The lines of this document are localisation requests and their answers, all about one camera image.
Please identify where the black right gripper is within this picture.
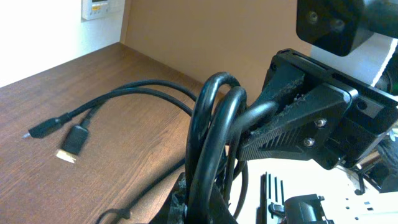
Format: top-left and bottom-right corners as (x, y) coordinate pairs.
(237, 49), (397, 169)

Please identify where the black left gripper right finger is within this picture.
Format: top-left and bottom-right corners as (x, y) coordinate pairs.
(211, 185), (238, 224)

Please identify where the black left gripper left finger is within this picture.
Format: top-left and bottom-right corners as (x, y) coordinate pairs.
(149, 172), (187, 224)

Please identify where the black cable bundle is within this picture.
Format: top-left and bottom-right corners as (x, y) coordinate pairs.
(21, 71), (280, 224)

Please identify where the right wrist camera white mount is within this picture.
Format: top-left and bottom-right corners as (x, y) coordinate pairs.
(295, 0), (398, 88)

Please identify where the white wall thermostat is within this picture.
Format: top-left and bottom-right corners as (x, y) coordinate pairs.
(81, 0), (125, 21)

